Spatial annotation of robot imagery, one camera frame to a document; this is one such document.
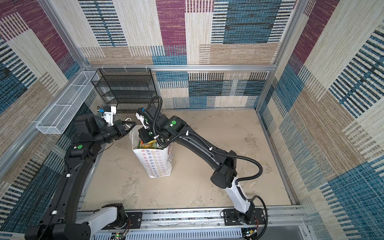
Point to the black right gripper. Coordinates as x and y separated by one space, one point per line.
143 132

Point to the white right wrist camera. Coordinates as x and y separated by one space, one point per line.
142 118

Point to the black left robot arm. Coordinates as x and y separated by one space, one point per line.
60 220

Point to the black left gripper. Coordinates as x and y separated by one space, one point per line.
120 129

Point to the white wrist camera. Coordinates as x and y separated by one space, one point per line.
142 118
108 113

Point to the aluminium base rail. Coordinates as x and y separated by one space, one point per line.
282 223

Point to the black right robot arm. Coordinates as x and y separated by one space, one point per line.
166 131

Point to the orange snack bag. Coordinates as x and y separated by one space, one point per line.
148 144

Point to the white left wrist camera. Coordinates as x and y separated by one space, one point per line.
108 113

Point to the white wire mesh basket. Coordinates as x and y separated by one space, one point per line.
59 116

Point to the white printed paper bag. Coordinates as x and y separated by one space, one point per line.
157 161

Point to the black wire mesh shelf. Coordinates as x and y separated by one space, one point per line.
126 89

